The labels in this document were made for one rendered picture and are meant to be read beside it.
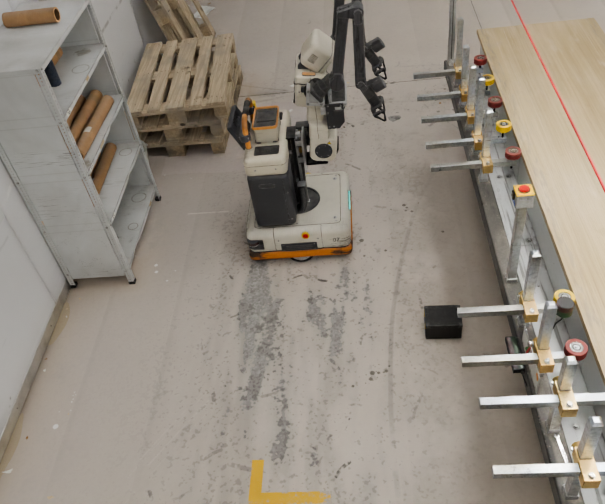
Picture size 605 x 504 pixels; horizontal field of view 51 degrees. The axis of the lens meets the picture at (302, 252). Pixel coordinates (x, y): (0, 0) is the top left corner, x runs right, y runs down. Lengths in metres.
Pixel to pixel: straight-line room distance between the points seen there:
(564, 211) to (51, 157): 2.67
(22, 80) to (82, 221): 0.94
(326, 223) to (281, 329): 0.72
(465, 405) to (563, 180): 1.22
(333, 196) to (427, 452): 1.75
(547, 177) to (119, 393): 2.54
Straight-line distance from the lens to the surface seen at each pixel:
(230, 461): 3.39
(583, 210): 3.16
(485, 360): 2.55
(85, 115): 4.26
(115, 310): 4.24
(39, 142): 3.78
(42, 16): 3.99
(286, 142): 3.82
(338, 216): 4.03
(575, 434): 2.72
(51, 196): 4.00
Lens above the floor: 2.90
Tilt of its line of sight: 43 degrees down
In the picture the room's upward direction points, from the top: 10 degrees counter-clockwise
